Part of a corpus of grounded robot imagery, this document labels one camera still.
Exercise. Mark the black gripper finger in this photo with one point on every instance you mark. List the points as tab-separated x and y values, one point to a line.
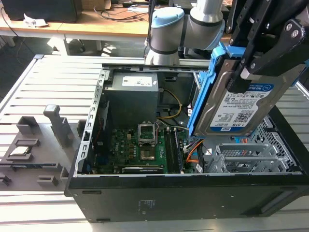
256	48
237	24

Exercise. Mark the hard disk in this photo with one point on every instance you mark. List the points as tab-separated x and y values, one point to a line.
229	113

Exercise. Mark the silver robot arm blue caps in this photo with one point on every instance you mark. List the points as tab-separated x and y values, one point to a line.
169	31

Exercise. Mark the grey metal disk bay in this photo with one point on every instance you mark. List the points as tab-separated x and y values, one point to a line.
246	160

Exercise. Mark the black RAM stick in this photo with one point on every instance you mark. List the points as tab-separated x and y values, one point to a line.
178	154

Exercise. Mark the grey power supply unit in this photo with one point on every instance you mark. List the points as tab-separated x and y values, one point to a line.
130	101

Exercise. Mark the CPU socket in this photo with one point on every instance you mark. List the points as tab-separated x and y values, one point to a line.
147	134

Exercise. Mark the wooden desk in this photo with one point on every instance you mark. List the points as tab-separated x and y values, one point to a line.
96	24

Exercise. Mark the brown cardboard box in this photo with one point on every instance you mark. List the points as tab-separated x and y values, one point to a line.
96	4

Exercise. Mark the chipset heatsink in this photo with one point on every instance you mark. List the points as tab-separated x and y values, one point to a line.
147	155

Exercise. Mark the green motherboard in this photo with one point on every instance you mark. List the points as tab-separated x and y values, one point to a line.
125	149

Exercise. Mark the black graphics card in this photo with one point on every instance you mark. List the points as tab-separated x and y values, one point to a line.
142	169

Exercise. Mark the black open PC case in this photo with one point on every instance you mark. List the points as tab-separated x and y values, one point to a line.
169	200

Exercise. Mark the large black box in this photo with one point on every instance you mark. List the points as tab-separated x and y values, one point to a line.
41	9

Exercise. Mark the crumpled white paper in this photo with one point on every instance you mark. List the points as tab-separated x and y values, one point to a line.
33	21

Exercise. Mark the grey parts rack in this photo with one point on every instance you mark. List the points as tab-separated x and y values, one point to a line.
43	157

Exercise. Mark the silver CPU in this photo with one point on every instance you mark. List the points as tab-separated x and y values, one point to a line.
20	151

